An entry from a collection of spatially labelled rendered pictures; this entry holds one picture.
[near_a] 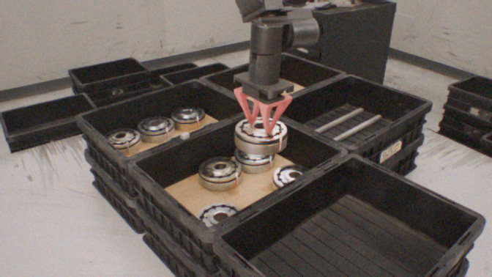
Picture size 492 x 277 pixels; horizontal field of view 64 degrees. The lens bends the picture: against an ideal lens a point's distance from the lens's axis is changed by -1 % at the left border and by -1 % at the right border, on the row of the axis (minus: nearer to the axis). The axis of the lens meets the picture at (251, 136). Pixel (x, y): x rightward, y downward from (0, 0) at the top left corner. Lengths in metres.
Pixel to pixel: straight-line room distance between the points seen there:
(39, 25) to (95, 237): 2.93
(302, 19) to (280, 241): 0.43
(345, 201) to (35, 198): 0.85
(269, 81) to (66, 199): 0.73
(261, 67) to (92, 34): 3.30
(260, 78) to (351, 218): 0.37
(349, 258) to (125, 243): 0.53
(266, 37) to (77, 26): 3.28
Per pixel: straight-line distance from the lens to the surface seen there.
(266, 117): 0.73
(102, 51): 4.01
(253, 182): 0.97
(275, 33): 0.70
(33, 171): 1.41
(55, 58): 3.93
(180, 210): 0.75
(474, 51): 4.21
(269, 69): 0.71
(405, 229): 0.90
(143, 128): 1.18
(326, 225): 0.87
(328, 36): 2.38
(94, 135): 1.04
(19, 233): 1.18
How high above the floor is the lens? 1.40
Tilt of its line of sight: 30 degrees down
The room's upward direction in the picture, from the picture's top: straight up
